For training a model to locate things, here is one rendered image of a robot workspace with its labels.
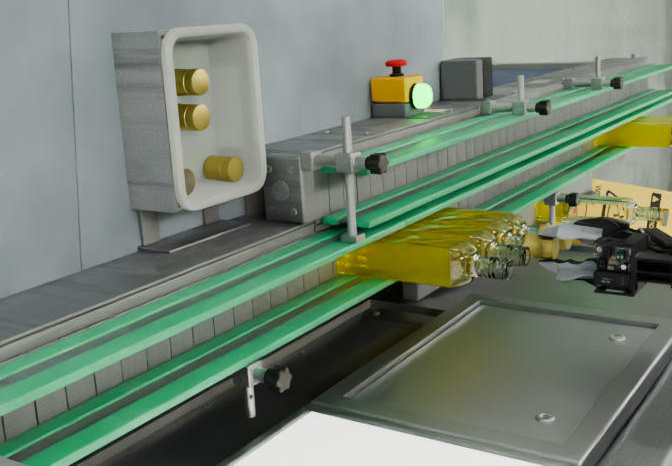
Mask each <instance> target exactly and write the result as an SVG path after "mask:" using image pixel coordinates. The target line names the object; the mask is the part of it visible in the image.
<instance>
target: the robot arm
mask: <svg viewBox="0 0 672 466"><path fill-rule="evenodd" d="M538 236H543V237H548V238H555V237H556V238H558V239H562V240H575V239H576V240H580V241H581V242H582V243H584V244H586V245H590V246H594V245H595V244H597V245H596V252H597V258H588V259H586V260H584V261H575V260H572V259H568V260H565V261H564V260H559V259H554V260H551V259H544V260H539V264H540V265H541V266H542V267H544V268H545V269H547V270H549V271H551V272H553V273H555V274H557V275H556V280H557V281H562V282H564V281H571V280H583V281H585V282H587V283H589V284H591V285H593V286H596V287H597V288H596V289H595V290H594V292H595V293H603V294H612V295H620V296H629V297H634V296H635V295H636V294H637V293H638V292H639V291H640V290H641V289H642V288H643V287H644V286H645V285H646V284H647V282H648V283H657V284H667V285H671V289H672V237H671V236H670V235H668V234H666V233H665V232H663V231H662V230H660V229H658V228H641V227H639V228H638V229H637V230H636V229H633V228H630V222H623V221H620V220H617V219H615V218H611V217H605V216H600V217H593V218H587V219H581V220H577V221H571V222H566V223H561V224H557V225H553V226H550V227H548V228H546V229H544V230H542V231H540V232H538ZM606 237H610V238H606ZM606 289H610V290H619V291H625V292H624V293H621V292H613V291H605V290H606Z"/></svg>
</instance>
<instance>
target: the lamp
mask: <svg viewBox="0 0 672 466"><path fill-rule="evenodd" d="M409 101H410V104H411V106H412V107H413V108H414V109H419V108H427V107H428V106H429V105H430V104H431V102H432V89H431V87H430V86H429V85H427V84H420V83H414V84H413V85H412V86H411V88H410V91H409Z"/></svg>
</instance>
